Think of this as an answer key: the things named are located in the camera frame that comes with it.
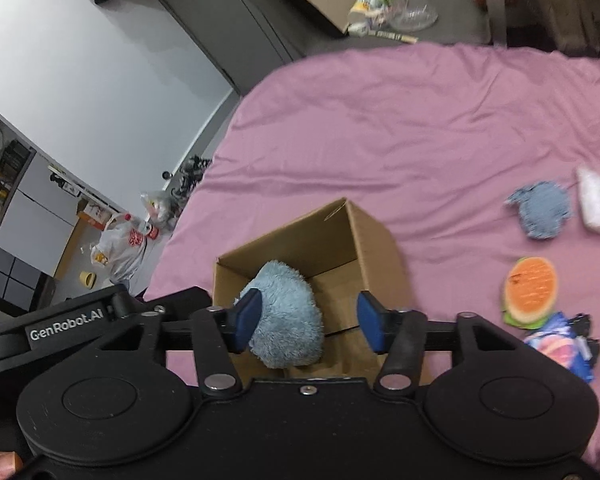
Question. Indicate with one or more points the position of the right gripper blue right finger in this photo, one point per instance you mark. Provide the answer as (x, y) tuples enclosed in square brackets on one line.
[(398, 336)]

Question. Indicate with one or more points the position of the orange burger plush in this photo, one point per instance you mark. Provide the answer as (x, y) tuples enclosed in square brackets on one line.
[(529, 293)]

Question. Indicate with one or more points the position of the black fabric piece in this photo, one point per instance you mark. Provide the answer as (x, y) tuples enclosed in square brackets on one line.
[(589, 347)]

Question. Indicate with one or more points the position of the blue pink printed pouch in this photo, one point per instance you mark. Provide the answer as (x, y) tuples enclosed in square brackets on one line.
[(555, 340)]

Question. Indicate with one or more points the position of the white plastic bag large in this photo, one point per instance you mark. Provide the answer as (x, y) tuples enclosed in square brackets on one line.
[(589, 197)]

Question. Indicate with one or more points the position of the fluffy light blue plush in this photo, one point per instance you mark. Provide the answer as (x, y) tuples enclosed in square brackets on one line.
[(290, 332)]

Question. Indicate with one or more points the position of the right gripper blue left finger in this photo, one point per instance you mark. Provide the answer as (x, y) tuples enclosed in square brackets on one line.
[(218, 333)]

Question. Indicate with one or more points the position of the yellow slipper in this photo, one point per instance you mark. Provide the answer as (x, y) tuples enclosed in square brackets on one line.
[(87, 279)]

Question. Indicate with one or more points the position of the brown cardboard box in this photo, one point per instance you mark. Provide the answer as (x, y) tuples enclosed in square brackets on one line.
[(340, 250)]

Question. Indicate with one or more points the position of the grey white cabinet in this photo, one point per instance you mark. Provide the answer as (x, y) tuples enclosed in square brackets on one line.
[(40, 219)]

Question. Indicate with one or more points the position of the white plastic shopping bag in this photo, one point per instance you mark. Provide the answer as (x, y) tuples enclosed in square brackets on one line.
[(122, 245)]

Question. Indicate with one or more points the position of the blue denim plush piece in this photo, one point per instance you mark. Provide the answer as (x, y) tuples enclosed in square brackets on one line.
[(543, 208)]

